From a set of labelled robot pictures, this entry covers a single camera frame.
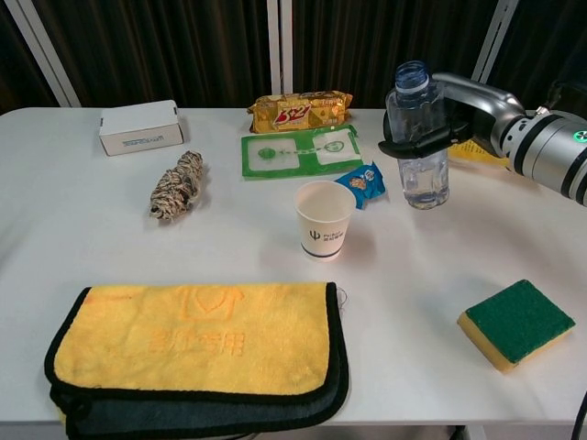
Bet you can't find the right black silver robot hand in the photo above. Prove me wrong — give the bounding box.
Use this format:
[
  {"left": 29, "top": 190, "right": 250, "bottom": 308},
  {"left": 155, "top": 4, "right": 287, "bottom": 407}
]
[{"left": 377, "top": 71, "right": 526, "bottom": 160}]

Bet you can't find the clear plastic water bottle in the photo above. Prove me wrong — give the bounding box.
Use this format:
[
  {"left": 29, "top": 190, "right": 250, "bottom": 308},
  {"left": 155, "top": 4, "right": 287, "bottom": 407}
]
[{"left": 383, "top": 60, "right": 450, "bottom": 211}]

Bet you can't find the white paper cup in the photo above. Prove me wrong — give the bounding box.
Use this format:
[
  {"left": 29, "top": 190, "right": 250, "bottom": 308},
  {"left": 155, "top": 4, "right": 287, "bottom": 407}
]
[{"left": 293, "top": 180, "right": 358, "bottom": 263}]

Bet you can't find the yellow snack bag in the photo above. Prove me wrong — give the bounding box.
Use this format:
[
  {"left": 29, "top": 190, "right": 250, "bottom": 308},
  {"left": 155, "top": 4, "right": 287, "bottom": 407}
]
[{"left": 447, "top": 137, "right": 511, "bottom": 169}]

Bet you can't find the small blue snack packet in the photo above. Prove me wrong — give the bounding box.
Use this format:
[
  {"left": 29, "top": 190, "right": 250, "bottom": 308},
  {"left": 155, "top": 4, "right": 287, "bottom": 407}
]
[{"left": 334, "top": 160, "right": 391, "bottom": 211}]

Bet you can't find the golden biscuit package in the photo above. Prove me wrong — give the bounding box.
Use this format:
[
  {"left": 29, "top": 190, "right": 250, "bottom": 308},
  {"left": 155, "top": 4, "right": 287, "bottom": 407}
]
[{"left": 247, "top": 90, "right": 354, "bottom": 134}]

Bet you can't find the green and white flat packet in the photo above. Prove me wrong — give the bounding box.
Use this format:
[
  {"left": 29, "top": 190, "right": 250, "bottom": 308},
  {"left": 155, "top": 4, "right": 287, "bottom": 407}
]
[{"left": 240, "top": 123, "right": 365, "bottom": 181}]

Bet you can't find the green and yellow sponge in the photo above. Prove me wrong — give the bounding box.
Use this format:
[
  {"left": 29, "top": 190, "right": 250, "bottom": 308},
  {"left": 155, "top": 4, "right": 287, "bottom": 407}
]
[{"left": 457, "top": 279, "right": 577, "bottom": 375}]

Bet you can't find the dark pleated curtain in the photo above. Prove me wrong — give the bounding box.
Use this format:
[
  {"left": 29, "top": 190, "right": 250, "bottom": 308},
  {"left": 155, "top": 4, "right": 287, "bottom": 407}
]
[{"left": 0, "top": 0, "right": 587, "bottom": 116}]

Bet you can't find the white cardboard box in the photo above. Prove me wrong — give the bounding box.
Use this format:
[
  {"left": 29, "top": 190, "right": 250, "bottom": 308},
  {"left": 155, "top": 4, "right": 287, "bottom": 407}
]
[{"left": 97, "top": 99, "right": 185, "bottom": 157}]

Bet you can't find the yellow towel with black edge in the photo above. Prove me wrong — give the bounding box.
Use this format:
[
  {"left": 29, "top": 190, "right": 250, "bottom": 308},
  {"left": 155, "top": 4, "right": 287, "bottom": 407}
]
[{"left": 43, "top": 280, "right": 350, "bottom": 440}]

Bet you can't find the white metal frame post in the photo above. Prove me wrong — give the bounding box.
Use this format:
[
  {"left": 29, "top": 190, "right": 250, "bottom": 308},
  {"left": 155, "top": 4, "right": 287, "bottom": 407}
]
[
  {"left": 266, "top": 0, "right": 294, "bottom": 96},
  {"left": 3, "top": 0, "right": 83, "bottom": 108},
  {"left": 470, "top": 0, "right": 521, "bottom": 84}
]

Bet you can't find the bundle of twisted rope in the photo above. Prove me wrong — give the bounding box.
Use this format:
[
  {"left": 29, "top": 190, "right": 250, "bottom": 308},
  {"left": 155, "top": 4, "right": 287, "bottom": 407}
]
[{"left": 148, "top": 149, "right": 210, "bottom": 226}]

